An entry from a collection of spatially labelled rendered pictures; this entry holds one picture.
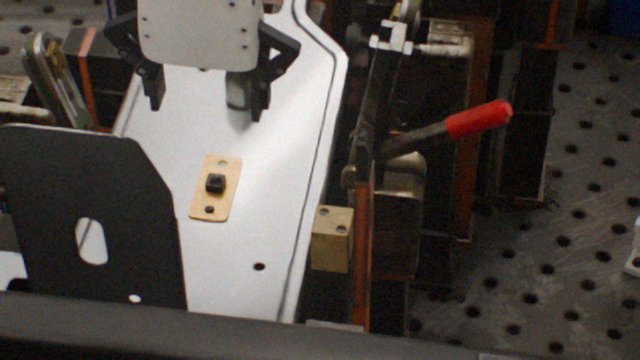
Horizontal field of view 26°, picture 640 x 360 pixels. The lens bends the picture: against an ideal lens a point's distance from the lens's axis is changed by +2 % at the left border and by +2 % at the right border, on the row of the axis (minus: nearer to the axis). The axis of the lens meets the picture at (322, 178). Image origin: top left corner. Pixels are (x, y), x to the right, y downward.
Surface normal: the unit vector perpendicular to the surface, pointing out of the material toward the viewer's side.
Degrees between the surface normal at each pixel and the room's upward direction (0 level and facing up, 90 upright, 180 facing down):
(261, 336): 0
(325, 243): 90
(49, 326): 0
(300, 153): 0
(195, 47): 95
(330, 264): 90
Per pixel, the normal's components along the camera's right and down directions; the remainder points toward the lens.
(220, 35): -0.07, 0.74
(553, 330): 0.00, -0.68
